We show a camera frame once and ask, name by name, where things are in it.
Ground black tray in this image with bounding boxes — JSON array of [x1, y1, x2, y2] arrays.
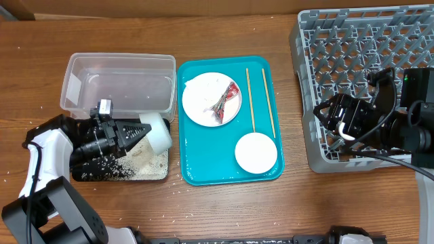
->
[[71, 117, 172, 182]]

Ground red snack wrapper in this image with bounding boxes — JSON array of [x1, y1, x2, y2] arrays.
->
[[210, 81, 239, 124]]

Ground white round plate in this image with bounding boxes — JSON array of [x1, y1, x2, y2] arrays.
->
[[182, 72, 242, 127]]

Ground cooked rice pile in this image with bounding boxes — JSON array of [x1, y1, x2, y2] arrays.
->
[[72, 137, 169, 182]]

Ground grey dishwasher rack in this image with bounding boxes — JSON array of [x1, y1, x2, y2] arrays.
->
[[289, 5, 433, 173]]

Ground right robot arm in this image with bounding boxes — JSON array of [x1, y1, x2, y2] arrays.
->
[[313, 67, 433, 243]]

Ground grey bowl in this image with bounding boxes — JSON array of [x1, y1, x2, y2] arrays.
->
[[140, 113, 172, 155]]

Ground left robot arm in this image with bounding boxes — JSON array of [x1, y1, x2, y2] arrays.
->
[[1, 115, 151, 243]]

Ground pink bowl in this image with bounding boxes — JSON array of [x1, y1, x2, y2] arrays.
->
[[235, 132, 277, 174]]

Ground teal serving tray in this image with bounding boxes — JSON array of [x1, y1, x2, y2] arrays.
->
[[177, 56, 285, 186]]

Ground white napkin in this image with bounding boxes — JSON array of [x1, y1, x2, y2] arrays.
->
[[185, 73, 218, 93]]

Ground clear plastic bin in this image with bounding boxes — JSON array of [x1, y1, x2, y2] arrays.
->
[[60, 52, 177, 122]]

